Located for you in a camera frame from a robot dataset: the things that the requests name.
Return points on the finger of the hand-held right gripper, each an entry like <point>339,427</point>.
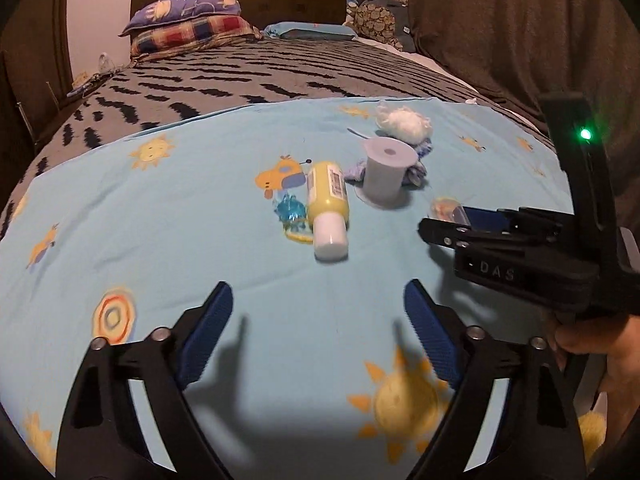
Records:
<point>440,232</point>
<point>485,220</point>

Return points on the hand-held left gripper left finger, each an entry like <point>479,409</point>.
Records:
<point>207,335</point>

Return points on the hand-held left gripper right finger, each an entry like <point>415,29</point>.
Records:
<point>432,335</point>

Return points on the small pale round container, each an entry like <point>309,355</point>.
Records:
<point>445,208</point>

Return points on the yellow bottle white cap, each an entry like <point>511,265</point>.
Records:
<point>325,195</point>

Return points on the person's right hand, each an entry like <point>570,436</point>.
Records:
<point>622,350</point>

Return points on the blue floral cloth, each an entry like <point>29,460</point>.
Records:
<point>417,175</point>

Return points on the light blue printed sheet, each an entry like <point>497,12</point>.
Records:
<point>200,240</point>

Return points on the white fluffy ball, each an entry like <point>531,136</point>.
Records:
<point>405,122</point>

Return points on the brown curtain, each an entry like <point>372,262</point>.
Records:
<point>500,35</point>

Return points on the dark grey cushion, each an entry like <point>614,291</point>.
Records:
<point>406,30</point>

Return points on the brown circle-patterned cushion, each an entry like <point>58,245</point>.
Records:
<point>377,17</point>

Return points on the light blue pillow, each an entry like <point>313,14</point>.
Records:
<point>310,31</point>

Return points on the grey zigzag blanket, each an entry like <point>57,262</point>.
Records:
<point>250,70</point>

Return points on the dark wooden headboard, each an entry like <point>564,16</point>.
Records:
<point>300,0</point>

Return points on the dark nightstand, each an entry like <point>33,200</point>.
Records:
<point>55,105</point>

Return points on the dark metal chair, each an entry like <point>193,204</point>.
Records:
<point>50,97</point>

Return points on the plaid pillow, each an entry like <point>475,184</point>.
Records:
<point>200,32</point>

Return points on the purple printed pillow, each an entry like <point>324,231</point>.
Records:
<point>175,7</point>

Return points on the dark wooden wardrobe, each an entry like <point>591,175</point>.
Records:
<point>55,20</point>

